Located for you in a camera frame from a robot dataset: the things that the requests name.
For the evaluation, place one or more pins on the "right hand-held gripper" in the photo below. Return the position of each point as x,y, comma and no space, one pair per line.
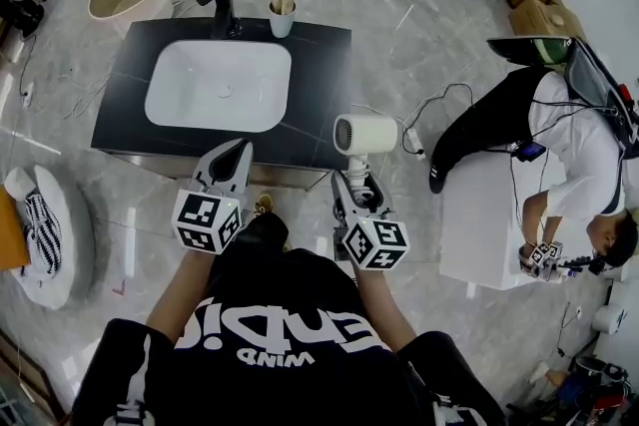
374,239

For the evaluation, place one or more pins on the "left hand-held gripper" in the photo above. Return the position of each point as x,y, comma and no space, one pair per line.
204,222

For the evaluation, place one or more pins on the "white hair dryer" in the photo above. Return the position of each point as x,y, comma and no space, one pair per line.
372,134

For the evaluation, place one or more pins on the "person's left forearm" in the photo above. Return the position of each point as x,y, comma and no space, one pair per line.
182,289

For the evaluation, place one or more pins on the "person's right forearm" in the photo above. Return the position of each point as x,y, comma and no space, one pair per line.
384,309

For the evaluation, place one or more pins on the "white sink basin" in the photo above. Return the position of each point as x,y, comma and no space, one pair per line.
219,85

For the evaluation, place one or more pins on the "black sink counter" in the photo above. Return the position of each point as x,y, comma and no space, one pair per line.
319,80

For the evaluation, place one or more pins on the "person's brown shoe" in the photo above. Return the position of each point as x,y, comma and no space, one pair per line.
263,204

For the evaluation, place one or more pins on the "white box cabinet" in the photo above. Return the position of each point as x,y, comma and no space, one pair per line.
479,224

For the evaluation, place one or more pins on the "person's black printed shirt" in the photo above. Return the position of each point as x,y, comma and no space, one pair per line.
279,324

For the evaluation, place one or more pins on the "white cup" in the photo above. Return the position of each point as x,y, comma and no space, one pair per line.
282,22

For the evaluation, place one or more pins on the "black faucet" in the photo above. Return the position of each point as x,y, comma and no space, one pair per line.
223,10

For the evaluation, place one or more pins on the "black white striped cloth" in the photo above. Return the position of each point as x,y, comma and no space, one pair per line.
42,234

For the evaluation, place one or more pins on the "small white power strip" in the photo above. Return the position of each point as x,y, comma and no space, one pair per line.
28,95

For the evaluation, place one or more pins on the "cardboard boxes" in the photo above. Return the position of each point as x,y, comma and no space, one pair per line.
541,5

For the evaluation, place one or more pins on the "white paper roll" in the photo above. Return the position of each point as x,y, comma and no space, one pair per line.
608,319

